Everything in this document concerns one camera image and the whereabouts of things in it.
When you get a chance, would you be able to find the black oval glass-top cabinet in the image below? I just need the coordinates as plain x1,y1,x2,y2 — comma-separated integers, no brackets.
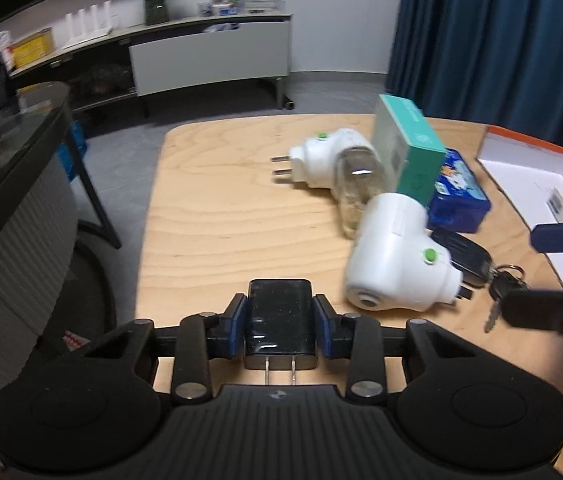
0,80,123,397

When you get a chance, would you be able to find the black car key with keyring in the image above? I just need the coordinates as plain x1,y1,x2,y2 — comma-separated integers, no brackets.
428,227,530,334

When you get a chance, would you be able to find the white plug-in heater with bottle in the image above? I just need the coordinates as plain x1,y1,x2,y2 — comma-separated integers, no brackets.
270,128,387,240

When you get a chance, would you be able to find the large white plug-in heater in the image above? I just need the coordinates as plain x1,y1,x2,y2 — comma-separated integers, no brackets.
345,192,473,314

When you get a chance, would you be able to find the blue plastic bag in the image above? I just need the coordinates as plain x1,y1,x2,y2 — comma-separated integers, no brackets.
58,119,88,176

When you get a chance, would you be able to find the teal cardboard box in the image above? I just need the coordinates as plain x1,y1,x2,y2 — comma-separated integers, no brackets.
372,93,447,209

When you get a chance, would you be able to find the blue floss pick box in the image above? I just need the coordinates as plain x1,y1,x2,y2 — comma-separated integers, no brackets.
426,147,493,235

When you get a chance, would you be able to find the black wall charger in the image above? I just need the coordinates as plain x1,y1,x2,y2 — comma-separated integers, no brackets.
242,278,319,386

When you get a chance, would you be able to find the clear plastic organizer case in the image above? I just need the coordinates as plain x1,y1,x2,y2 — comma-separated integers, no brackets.
198,0,238,17

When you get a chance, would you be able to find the white flat box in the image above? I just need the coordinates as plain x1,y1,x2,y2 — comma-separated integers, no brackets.
236,0,283,14

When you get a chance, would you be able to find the blue curtain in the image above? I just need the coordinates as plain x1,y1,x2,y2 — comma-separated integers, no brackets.
386,0,563,172

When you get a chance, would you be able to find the yellow box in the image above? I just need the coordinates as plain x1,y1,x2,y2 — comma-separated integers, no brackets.
11,27,55,69

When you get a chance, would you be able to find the white and black TV stand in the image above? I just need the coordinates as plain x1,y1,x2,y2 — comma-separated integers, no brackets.
8,12,295,119

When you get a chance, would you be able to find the orange cardboard box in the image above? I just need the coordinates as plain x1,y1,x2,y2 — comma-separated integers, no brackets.
475,126,563,294

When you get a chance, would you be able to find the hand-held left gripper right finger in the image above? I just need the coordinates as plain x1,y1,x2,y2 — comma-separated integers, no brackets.
313,293,477,401

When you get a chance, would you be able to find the red and white striped box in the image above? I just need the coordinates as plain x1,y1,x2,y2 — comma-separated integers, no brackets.
64,328,88,352

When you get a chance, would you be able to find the white router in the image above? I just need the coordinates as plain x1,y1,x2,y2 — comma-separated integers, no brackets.
64,2,115,46

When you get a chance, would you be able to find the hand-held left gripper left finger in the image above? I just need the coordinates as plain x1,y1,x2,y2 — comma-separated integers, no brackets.
84,292,249,407

